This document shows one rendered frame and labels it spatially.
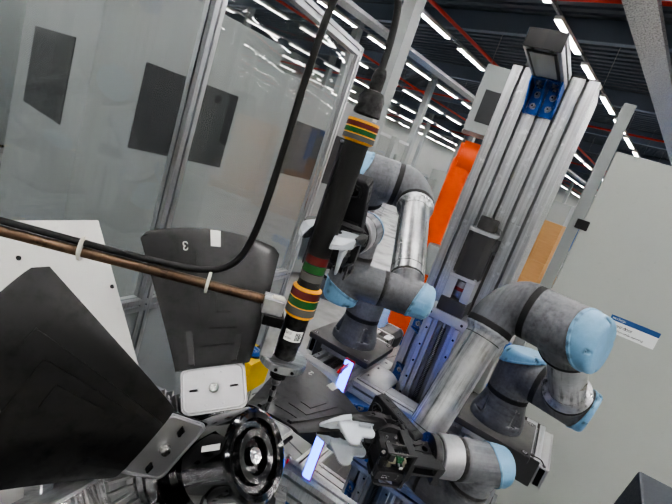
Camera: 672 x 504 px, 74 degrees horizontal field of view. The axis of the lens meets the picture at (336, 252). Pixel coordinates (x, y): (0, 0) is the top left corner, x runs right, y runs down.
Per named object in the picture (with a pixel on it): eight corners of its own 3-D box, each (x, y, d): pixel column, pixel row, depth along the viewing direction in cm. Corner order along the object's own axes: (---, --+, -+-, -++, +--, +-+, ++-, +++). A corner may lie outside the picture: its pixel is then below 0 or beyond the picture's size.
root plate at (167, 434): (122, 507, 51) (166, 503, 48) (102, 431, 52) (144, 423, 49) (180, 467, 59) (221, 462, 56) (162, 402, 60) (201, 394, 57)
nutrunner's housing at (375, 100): (264, 381, 65) (371, 61, 55) (264, 367, 69) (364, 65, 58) (290, 387, 66) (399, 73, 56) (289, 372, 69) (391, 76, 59)
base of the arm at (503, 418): (475, 396, 140) (488, 369, 138) (523, 423, 133) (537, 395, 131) (465, 414, 127) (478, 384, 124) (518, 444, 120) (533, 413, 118)
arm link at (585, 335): (550, 373, 128) (545, 274, 88) (605, 405, 119) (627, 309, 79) (528, 407, 126) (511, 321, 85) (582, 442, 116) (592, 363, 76)
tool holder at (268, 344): (244, 367, 62) (264, 304, 60) (247, 343, 69) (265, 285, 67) (306, 381, 64) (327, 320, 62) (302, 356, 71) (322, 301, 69)
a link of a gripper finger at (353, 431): (329, 433, 69) (382, 444, 72) (325, 406, 75) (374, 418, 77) (322, 447, 70) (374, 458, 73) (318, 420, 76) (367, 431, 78)
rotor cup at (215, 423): (163, 550, 56) (243, 548, 50) (133, 436, 57) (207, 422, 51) (236, 487, 69) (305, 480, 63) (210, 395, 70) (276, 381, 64)
